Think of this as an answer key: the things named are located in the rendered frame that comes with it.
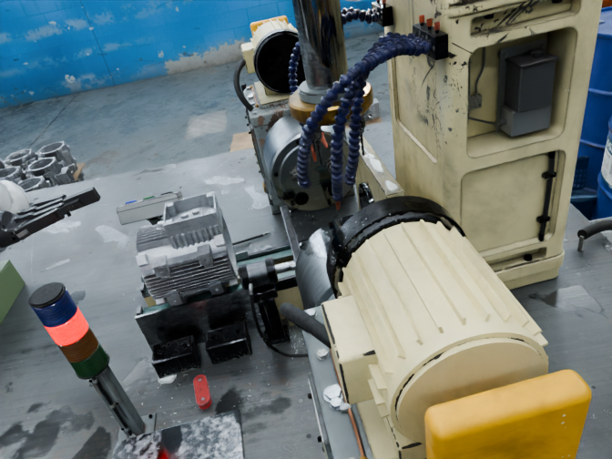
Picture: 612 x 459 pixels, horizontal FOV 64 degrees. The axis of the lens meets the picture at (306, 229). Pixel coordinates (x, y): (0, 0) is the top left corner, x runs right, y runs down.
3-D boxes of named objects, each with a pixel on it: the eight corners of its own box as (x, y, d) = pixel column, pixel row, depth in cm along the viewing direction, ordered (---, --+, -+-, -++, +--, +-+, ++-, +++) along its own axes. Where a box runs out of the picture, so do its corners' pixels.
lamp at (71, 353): (101, 333, 93) (91, 317, 90) (96, 357, 88) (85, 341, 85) (69, 341, 92) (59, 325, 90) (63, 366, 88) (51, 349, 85)
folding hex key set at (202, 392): (213, 406, 108) (210, 402, 107) (198, 412, 108) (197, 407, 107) (208, 377, 115) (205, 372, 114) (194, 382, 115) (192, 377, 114)
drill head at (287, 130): (336, 154, 172) (325, 86, 157) (365, 207, 142) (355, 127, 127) (267, 171, 170) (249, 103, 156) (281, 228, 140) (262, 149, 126)
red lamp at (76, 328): (91, 317, 90) (80, 300, 88) (85, 341, 85) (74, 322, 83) (59, 325, 90) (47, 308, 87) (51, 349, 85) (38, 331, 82)
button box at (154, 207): (186, 207, 141) (180, 189, 140) (182, 210, 134) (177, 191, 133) (127, 221, 140) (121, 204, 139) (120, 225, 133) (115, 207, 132)
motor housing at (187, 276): (236, 253, 133) (217, 194, 122) (242, 299, 117) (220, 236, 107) (164, 271, 132) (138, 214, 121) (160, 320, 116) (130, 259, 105)
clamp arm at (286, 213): (309, 271, 109) (290, 213, 130) (307, 261, 107) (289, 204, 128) (293, 276, 109) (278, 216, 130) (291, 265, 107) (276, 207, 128)
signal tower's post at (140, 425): (157, 413, 109) (74, 272, 86) (154, 445, 103) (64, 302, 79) (121, 423, 109) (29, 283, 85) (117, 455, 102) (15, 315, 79)
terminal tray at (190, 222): (222, 215, 121) (214, 190, 117) (224, 239, 112) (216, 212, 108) (174, 227, 120) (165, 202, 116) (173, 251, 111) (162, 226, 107)
